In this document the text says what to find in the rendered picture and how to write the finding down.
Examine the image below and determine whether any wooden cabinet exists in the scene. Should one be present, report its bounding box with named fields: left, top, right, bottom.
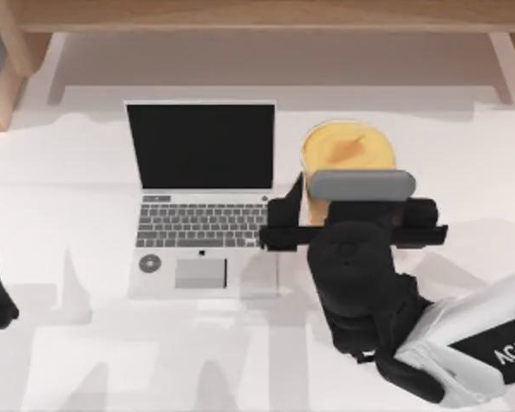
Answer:
left=0, top=0, right=53, bottom=133

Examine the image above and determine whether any yellow cup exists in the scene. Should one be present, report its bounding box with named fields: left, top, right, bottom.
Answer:
left=300, top=120, right=397, bottom=227

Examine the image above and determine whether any silver open laptop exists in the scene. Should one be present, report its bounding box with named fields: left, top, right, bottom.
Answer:
left=124, top=100, right=281, bottom=300

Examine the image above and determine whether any wooden desk shelf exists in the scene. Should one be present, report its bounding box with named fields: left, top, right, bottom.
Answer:
left=16, top=0, right=515, bottom=106

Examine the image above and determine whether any pale grey rounded box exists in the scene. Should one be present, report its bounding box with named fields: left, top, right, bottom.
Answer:
left=308, top=168, right=417, bottom=203

